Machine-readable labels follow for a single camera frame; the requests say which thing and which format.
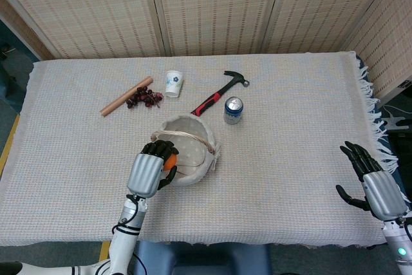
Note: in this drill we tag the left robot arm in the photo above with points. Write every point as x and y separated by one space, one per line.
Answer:
125 233

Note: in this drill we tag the bunch of dark red grapes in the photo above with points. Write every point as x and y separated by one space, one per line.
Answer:
143 96

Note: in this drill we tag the woven bamboo folding screen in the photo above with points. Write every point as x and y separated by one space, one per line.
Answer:
206 7

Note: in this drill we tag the blue and white drink can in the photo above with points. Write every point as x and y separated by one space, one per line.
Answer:
233 110

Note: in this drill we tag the white paper cup with flower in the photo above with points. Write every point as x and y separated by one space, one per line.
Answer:
173 83

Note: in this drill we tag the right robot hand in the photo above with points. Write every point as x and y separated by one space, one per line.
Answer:
373 181

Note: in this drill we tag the wooden rolling pin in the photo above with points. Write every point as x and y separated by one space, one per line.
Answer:
125 96

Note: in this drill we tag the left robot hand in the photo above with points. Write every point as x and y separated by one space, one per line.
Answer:
146 172

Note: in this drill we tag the black and red claw hammer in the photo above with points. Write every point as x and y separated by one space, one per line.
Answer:
219 96

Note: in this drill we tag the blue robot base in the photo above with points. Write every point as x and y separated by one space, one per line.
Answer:
199 257

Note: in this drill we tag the fabric-lined wicker basket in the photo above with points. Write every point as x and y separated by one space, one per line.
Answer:
190 152

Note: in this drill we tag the beige waffle-weave tablecloth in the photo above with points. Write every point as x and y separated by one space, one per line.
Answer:
257 165

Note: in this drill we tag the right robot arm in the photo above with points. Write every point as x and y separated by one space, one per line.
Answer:
399 242

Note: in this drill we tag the orange fruit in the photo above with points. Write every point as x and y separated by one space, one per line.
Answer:
170 162

